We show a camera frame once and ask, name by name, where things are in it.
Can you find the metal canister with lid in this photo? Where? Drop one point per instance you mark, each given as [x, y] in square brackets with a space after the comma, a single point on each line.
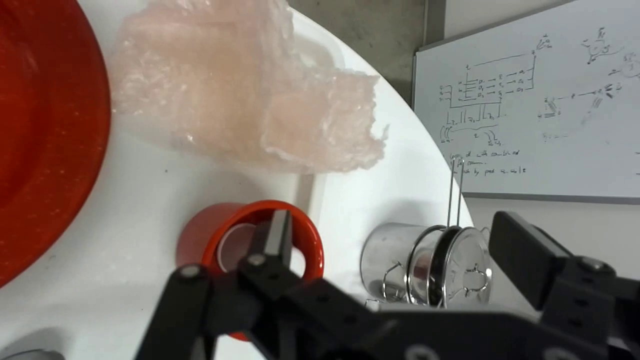
[433, 267]

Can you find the small leaning whiteboard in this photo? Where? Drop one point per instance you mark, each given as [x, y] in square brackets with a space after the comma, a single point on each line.
[533, 101]

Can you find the pink bubble wrap bag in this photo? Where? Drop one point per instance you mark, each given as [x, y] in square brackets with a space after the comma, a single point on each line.
[247, 81]

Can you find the red mug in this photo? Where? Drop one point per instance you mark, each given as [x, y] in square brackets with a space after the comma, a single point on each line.
[201, 233]

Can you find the white plastic tray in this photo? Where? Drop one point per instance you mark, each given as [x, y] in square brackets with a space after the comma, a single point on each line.
[153, 200]

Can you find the red plate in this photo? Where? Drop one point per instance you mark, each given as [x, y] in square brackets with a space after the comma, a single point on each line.
[41, 133]

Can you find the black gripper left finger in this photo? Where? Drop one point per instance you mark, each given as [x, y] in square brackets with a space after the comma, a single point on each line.
[193, 313]

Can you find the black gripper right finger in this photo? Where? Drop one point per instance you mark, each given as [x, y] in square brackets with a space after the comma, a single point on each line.
[541, 260]

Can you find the round white table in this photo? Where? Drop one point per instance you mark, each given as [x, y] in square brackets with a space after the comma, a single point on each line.
[372, 192]

